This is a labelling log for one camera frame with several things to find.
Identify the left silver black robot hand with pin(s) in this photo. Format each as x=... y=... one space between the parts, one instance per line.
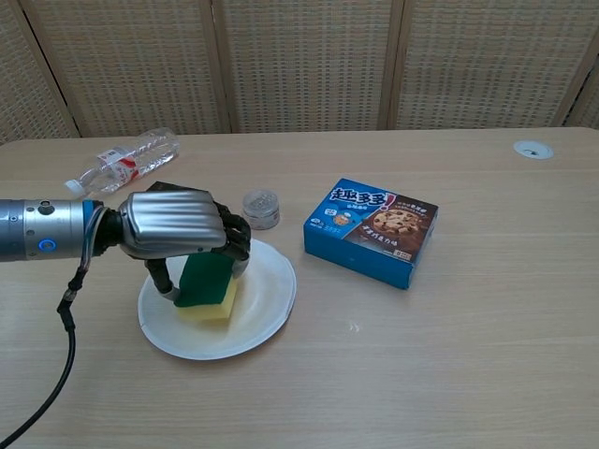
x=173 y=220

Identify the green yellow sponge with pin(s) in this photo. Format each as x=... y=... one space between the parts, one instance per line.
x=206 y=294

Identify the white round plate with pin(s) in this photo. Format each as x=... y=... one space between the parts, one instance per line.
x=262 y=304

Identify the small black gold box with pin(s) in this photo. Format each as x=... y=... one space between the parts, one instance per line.
x=164 y=187

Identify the clear plastic water bottle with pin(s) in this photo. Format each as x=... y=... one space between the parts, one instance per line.
x=126 y=161

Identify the small clear round jar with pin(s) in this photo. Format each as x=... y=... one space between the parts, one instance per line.
x=261 y=210

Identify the woven bamboo screen panel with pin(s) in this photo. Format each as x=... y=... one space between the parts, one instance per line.
x=140 y=61
x=590 y=107
x=309 y=61
x=23 y=93
x=482 y=61

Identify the blue cookie box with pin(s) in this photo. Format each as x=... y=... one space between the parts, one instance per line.
x=369 y=234

